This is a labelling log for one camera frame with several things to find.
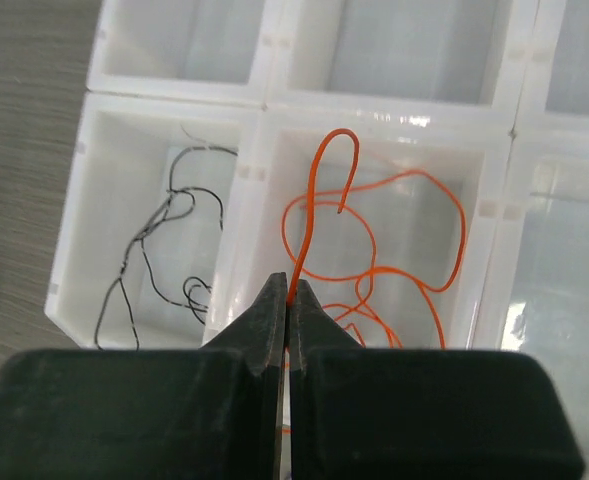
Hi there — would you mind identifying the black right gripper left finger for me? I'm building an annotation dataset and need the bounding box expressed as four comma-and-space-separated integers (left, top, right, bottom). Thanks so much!
0, 273, 287, 479

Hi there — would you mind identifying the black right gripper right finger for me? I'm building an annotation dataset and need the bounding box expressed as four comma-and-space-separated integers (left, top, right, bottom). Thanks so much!
288, 281, 585, 479

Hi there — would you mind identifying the white six-compartment organizer tray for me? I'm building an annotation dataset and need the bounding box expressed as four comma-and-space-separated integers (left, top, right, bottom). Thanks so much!
43, 0, 589, 361

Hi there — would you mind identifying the orange cable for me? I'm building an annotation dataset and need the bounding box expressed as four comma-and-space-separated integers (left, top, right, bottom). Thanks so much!
286, 128, 363, 306
280, 168, 469, 351

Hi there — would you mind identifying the black cable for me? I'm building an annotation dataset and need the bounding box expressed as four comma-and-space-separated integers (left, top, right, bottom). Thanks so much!
93, 124, 240, 351

